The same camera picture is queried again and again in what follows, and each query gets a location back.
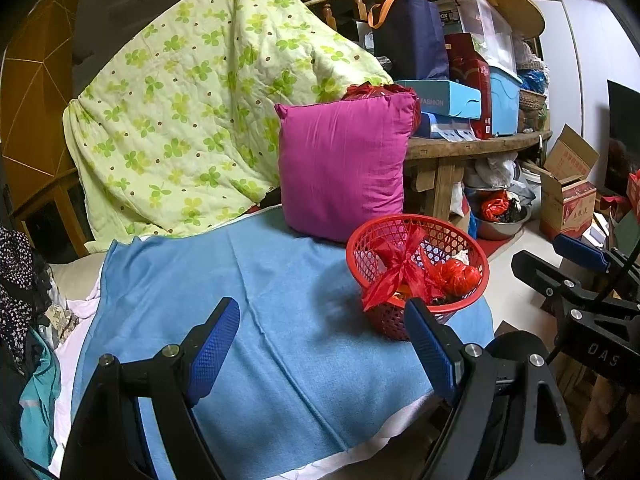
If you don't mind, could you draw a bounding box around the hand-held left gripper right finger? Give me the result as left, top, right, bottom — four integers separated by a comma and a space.
404, 298, 586, 480

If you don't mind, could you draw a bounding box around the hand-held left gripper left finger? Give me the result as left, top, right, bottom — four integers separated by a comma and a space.
59, 297, 241, 480

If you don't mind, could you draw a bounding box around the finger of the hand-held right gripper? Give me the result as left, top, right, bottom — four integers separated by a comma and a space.
553, 233, 640, 281
511, 250, 640, 318

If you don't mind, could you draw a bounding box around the red plastic mesh basket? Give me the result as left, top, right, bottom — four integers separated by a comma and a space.
346, 215, 490, 342

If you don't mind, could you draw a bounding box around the orange red plastic bag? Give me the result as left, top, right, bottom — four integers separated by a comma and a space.
425, 257, 483, 293

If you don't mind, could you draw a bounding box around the white tissue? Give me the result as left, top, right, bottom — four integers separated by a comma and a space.
439, 246, 472, 267

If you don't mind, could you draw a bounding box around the person's right hand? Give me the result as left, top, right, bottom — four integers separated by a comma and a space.
580, 374, 627, 444

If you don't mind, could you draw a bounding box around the open cardboard box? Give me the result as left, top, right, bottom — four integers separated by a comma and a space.
537, 124, 601, 243

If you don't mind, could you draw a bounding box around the red floor mat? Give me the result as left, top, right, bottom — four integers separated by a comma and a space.
480, 232, 526, 263

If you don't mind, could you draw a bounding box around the steel basin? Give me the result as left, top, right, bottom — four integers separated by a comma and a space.
470, 205, 532, 241

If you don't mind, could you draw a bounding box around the small red bag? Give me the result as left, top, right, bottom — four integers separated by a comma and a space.
481, 195, 510, 221

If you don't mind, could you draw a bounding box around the blue blanket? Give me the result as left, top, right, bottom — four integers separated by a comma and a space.
70, 207, 496, 480

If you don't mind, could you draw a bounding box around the grey plastic bag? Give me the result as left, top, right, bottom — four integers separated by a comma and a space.
465, 155, 536, 201

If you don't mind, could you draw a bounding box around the dark board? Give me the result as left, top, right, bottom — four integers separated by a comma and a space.
605, 79, 640, 201

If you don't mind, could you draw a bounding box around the wooden table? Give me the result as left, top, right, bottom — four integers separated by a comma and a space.
402, 130, 553, 221

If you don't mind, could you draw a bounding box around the wicker basket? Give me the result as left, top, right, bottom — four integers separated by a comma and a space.
517, 89, 548, 131

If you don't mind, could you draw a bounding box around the beige mattress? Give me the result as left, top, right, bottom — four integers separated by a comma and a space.
47, 255, 108, 303

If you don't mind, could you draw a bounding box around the beige patterned cloth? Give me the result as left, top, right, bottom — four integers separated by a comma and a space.
42, 305, 81, 346

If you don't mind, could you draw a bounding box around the blue plastic storage bin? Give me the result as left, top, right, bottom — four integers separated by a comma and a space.
487, 62, 523, 137

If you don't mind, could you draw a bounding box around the blue white flat box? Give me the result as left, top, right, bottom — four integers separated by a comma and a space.
414, 112, 476, 141

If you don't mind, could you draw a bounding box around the teal jacket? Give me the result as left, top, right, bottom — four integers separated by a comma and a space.
19, 342, 62, 468

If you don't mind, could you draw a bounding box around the light blue shoe box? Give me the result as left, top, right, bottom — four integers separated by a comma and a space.
394, 79, 482, 122

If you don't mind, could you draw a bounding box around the dark red gift box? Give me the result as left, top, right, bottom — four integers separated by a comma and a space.
444, 32, 493, 140

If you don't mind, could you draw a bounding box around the magenta pillow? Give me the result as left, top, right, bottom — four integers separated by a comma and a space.
274, 91, 421, 243

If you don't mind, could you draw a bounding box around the black white dotted garment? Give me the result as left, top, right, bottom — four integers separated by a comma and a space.
0, 227, 53, 376

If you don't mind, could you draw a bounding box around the green clover print quilt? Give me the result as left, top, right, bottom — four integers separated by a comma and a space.
62, 0, 393, 241

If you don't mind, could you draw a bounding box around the clear plastic storage box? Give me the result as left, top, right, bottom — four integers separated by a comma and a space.
435, 0, 518, 73

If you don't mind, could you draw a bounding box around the shiny red bag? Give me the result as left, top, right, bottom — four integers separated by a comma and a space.
344, 81, 418, 108

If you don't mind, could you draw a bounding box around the round wooden board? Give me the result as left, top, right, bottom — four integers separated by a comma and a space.
377, 0, 546, 41

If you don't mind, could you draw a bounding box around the orange wooden cabinet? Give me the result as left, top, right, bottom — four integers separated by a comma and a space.
0, 0, 96, 256

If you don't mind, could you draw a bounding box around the black cable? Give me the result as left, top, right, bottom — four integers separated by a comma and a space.
546, 252, 640, 365

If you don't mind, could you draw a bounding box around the navy bag with orange handle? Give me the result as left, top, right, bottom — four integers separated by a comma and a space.
367, 0, 451, 82

